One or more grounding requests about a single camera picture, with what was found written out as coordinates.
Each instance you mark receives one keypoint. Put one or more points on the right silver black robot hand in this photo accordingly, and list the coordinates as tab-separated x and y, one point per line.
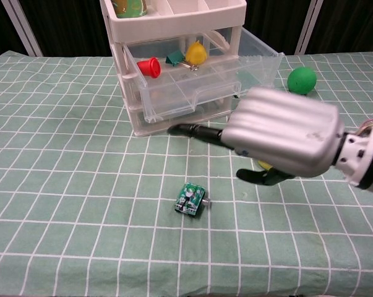
285	133

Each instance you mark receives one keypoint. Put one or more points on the clear plastic drawer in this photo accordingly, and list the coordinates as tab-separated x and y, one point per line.
174	99
211	113

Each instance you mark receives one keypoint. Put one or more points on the green circuit board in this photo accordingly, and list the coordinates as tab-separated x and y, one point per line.
188	199

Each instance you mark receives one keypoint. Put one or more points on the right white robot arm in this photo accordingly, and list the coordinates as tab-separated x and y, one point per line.
364	157

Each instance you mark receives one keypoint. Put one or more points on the white plastic compartment tray stack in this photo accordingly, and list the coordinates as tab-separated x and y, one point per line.
174	23

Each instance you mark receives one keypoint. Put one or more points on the green ball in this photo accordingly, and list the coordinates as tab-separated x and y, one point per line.
301	81

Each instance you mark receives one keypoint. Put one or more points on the dark partition panel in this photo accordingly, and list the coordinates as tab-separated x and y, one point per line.
0	24
350	24
71	28
272	21

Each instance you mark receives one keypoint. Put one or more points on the yellow plastic toy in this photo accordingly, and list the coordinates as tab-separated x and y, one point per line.
196	53

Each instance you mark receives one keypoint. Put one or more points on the green binder clip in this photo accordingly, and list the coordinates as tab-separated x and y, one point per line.
174	58

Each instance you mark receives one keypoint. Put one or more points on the red plastic cup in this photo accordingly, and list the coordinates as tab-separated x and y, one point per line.
149	67

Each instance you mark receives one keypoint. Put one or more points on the green yellow round toy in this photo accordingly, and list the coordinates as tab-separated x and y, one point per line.
129	7

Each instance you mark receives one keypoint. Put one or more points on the green checked tablecloth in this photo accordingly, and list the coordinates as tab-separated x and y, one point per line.
81	185

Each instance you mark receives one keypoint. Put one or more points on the white partition frame post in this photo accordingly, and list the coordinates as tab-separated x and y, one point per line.
308	28
22	28

